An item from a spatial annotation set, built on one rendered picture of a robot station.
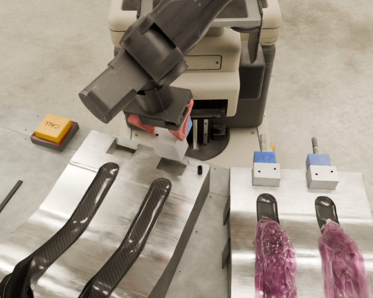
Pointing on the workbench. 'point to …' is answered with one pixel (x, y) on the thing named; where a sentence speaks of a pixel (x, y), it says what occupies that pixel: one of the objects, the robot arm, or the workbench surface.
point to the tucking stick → (4, 203)
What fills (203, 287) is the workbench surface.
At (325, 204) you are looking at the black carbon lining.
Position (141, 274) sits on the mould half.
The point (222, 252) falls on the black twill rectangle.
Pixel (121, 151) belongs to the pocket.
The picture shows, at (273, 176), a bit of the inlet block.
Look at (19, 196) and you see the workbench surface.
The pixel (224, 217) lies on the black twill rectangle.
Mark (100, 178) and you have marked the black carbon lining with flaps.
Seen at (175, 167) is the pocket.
